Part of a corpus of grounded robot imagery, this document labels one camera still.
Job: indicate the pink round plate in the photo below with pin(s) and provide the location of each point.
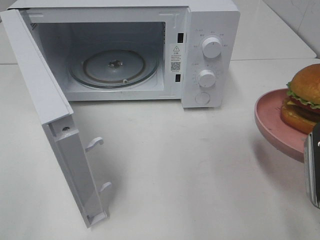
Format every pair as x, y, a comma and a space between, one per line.
267, 114

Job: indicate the white timer knob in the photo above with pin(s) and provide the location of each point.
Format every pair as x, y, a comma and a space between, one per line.
206, 78

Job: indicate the upper white power knob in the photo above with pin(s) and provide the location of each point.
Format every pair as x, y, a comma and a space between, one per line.
211, 47

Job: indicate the white microwave oven body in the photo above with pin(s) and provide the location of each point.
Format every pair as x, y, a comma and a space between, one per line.
157, 87

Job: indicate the glass microwave turntable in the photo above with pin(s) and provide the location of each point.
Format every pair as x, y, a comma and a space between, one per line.
113, 68

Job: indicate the white microwave door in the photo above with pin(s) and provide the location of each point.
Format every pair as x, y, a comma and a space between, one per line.
55, 114

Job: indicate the toy hamburger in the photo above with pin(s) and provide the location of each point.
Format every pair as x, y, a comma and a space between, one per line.
301, 108

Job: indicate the round door release button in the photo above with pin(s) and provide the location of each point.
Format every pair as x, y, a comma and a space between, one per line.
202, 98

